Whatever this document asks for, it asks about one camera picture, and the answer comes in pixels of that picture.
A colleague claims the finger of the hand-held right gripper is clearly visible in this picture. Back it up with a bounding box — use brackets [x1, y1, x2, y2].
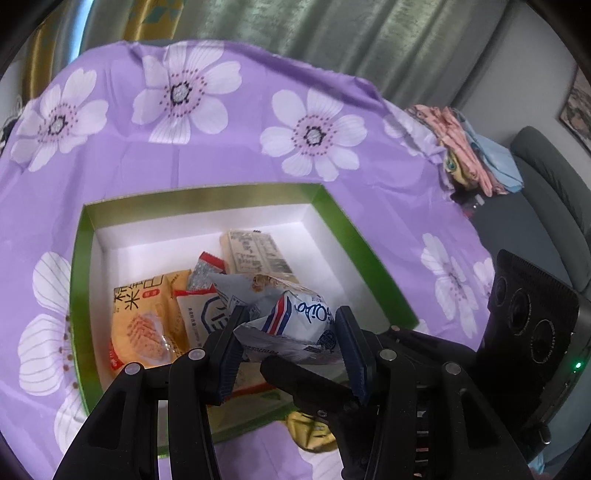
[260, 355, 376, 480]
[366, 324, 482, 373]

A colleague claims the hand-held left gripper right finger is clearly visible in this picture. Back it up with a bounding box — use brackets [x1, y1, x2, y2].
[336, 305, 530, 480]

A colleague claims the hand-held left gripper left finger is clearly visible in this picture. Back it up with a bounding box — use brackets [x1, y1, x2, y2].
[53, 304, 251, 480]

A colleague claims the yellow snack packet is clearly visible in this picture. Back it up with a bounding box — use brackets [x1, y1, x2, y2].
[284, 408, 341, 454]

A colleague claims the white and blue snack packet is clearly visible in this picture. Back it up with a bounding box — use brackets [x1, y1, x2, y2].
[233, 286, 345, 367]

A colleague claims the small red snack packet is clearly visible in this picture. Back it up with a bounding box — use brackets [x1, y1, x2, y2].
[186, 251, 228, 292]

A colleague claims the green cardboard box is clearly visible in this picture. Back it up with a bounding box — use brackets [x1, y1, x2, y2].
[69, 182, 421, 460]

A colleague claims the white packet blue outline print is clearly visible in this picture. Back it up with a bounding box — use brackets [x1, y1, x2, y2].
[175, 291, 242, 352]

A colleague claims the grey white snack packet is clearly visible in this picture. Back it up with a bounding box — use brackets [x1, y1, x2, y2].
[205, 271, 297, 309]

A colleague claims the orange cracker snack packet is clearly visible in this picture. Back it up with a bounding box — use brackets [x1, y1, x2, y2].
[108, 270, 192, 374]

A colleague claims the grey sofa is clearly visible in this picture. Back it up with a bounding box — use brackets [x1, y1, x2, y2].
[450, 126, 591, 303]

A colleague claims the long beige snack packet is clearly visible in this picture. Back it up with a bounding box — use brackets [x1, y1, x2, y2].
[219, 229, 298, 283]

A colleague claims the light blue cloth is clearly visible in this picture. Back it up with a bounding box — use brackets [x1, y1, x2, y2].
[461, 117, 526, 193]

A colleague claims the yellow patterned cloth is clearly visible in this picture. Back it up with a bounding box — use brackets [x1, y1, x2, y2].
[442, 154, 468, 188]

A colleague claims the pile of folded clothes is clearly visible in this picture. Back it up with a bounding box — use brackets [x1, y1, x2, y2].
[405, 104, 507, 195]

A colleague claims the purple floral cloth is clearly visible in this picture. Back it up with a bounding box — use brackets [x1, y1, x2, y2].
[0, 39, 498, 480]

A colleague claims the grey curtain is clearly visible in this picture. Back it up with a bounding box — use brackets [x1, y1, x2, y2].
[173, 0, 536, 86]

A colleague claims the gold patterned curtain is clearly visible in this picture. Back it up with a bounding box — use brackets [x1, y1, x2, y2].
[21, 16, 78, 101]
[124, 0, 184, 45]

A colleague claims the framed wall picture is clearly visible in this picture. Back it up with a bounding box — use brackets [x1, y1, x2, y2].
[558, 68, 591, 154]

